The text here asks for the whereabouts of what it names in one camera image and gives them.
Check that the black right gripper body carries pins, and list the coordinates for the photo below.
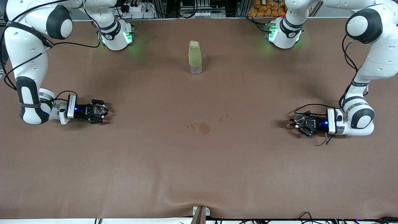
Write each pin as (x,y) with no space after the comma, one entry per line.
(82,110)

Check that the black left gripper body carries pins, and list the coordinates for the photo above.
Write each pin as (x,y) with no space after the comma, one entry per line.
(317,122)

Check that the clear glass measuring cup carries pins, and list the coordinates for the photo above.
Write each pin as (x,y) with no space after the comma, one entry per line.
(99,109)

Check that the steel double-cone jigger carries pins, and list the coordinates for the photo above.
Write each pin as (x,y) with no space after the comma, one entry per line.
(300,119)

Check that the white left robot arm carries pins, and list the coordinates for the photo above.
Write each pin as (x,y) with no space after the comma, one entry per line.
(382,59)

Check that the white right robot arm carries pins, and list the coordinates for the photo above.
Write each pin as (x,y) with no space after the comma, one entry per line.
(28,62)

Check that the brown table mat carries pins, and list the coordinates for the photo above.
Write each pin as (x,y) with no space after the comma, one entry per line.
(124,171)

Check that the white power strip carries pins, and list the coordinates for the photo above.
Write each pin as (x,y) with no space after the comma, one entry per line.
(136,8)

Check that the brown liquid puddle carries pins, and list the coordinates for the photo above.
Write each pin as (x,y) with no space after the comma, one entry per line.
(205,128)

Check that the tall olive green bottle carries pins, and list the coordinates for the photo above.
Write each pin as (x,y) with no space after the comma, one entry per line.
(195,56)

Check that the orange packaged goods pile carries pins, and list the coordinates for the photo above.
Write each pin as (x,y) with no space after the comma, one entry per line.
(264,7)

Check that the grey electronics box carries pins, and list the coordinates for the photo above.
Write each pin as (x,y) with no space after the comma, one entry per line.
(202,14)

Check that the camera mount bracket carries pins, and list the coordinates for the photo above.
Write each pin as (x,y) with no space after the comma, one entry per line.
(199,216)

